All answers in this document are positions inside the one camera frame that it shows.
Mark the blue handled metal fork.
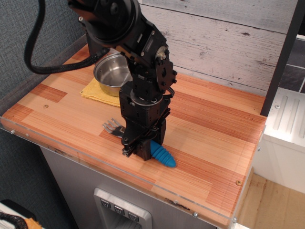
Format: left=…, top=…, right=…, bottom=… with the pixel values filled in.
left=102, top=118, right=176, bottom=167

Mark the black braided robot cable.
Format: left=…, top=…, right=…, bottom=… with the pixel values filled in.
left=23, top=0, right=110, bottom=75

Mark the yellow folded cloth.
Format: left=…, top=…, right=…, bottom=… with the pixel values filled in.
left=80, top=78, right=120, bottom=107

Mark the left dark metal post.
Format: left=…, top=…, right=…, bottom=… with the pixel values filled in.
left=85, top=31, right=110, bottom=64

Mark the clear acrylic table edge guard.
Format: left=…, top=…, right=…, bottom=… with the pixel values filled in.
left=2, top=112, right=265, bottom=229

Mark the orange and black object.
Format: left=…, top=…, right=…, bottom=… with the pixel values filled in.
left=0, top=199, right=43, bottom=229

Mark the white ribbed toy sink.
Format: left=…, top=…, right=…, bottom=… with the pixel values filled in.
left=252, top=88, right=305, bottom=193

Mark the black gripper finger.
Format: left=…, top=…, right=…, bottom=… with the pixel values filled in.
left=132, top=139, right=152, bottom=161
left=152, top=119, right=166, bottom=145

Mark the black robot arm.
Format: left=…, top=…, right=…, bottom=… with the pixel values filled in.
left=68, top=0, right=177, bottom=160

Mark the stainless steel pot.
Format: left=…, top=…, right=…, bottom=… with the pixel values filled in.
left=93, top=53, right=132, bottom=97

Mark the silver dispenser panel with buttons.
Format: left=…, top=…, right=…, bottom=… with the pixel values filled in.
left=94, top=188, right=153, bottom=229

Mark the right dark metal post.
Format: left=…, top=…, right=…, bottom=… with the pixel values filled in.
left=260, top=0, right=305, bottom=117

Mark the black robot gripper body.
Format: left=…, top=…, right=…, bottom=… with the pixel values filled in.
left=119, top=82, right=172, bottom=157

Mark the dark metal post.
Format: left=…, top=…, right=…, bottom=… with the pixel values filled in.
left=260, top=0, right=305, bottom=117
left=85, top=31, right=110, bottom=64

